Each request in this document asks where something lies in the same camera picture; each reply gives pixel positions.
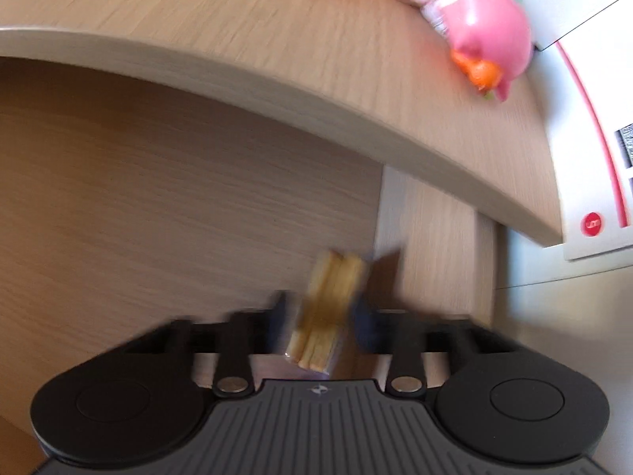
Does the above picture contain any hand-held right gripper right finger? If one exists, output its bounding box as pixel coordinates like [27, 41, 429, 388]
[349, 288, 521, 397]

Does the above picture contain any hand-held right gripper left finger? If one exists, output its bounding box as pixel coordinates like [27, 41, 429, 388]
[123, 291, 294, 397]

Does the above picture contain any yellow biscuit packet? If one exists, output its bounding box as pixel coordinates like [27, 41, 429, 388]
[282, 249, 371, 375]

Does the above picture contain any white box with red stripe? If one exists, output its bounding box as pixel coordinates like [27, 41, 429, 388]
[536, 40, 633, 262]

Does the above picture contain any pink squishy toy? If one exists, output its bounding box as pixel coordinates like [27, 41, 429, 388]
[438, 0, 537, 103]

